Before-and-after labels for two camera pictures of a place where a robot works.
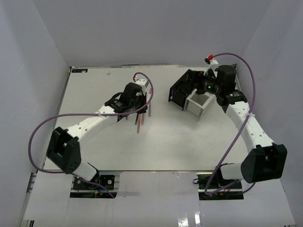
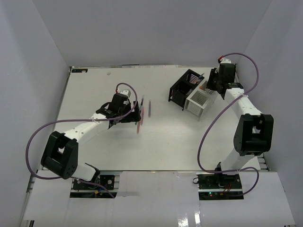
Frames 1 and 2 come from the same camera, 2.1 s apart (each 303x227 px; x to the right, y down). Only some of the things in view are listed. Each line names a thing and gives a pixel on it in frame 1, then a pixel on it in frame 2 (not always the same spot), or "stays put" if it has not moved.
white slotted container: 200,105 stays put
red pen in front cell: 138,123 stays put
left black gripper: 144,99 to 133,117
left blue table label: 79,70 stays put
